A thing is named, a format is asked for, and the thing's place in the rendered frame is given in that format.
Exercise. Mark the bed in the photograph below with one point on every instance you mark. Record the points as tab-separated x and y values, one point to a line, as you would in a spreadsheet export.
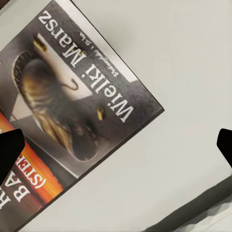
171	176

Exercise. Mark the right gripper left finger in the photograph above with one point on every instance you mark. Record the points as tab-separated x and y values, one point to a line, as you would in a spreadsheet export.
12	144

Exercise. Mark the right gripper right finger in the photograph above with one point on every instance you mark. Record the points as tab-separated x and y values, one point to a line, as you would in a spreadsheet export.
224	143

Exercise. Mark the hardback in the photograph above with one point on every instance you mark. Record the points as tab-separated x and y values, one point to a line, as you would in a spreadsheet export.
76	101

